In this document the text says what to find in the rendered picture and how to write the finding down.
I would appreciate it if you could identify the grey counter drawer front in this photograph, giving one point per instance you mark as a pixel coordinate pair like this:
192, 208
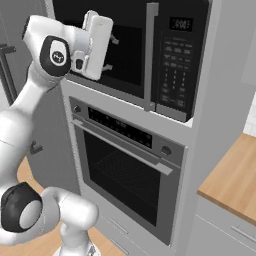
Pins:
216, 216

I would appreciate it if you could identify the steel built-in oven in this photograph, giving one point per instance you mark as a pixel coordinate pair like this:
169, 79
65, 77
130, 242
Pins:
133, 166

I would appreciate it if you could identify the microwave start button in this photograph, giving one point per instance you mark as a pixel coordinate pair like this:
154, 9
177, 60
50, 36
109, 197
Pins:
181, 103

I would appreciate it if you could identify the grey tall appliance cabinet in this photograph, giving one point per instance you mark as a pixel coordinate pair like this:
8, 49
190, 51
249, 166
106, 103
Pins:
220, 66

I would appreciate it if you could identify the black microwave door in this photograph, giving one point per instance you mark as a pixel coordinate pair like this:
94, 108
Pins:
130, 56

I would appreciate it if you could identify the black microwave oven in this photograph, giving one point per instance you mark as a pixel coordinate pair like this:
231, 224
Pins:
180, 66

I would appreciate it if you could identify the grey fridge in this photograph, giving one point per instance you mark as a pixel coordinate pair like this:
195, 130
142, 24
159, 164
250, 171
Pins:
56, 140

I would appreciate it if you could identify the grey drawer under oven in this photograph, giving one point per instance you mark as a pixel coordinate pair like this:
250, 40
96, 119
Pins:
133, 238

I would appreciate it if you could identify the glass oven door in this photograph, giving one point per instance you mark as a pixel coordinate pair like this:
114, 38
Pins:
126, 180

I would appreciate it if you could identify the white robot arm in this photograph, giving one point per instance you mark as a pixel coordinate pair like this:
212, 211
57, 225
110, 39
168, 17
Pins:
13, 140

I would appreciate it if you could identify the dark oven knob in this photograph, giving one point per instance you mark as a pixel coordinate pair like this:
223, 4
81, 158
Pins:
77, 108
166, 150

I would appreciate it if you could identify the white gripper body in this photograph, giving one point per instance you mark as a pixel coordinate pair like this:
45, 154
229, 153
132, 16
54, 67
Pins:
100, 43

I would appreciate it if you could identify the grey counter cupboard door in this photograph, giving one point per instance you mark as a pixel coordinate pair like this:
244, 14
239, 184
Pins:
213, 241

